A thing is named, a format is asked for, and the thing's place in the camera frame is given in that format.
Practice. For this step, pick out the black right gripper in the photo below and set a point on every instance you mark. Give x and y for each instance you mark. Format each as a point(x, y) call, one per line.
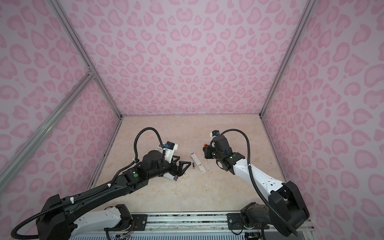
point(209, 148)

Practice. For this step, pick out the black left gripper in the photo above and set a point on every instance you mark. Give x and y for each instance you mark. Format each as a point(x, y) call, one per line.
point(175, 171)

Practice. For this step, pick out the orange black screwdriver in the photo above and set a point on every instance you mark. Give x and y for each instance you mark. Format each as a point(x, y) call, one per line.
point(206, 150)

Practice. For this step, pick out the small white remote control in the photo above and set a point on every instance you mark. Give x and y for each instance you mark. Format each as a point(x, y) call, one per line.
point(171, 177)

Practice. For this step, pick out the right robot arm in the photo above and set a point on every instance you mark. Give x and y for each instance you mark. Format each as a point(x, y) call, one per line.
point(283, 205)

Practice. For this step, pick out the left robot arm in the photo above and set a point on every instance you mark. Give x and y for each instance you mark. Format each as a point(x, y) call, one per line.
point(60, 214)

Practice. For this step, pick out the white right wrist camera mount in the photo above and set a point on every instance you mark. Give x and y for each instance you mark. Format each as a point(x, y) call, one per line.
point(214, 134)

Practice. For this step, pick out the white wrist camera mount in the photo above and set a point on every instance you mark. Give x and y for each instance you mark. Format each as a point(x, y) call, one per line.
point(170, 149)
point(214, 134)

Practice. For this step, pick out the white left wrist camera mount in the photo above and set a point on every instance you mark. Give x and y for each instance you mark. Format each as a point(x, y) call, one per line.
point(170, 149)

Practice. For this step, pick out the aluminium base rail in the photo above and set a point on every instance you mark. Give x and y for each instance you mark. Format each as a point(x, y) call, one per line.
point(187, 226)

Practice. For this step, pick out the diagonal aluminium frame bar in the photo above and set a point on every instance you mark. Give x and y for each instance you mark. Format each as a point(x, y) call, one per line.
point(19, 160)

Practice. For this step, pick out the aluminium corner frame post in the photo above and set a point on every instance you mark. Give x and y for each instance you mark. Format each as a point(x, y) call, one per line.
point(64, 20)

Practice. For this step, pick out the right rear aluminium frame post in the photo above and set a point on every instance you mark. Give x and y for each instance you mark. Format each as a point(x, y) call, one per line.
point(310, 7)

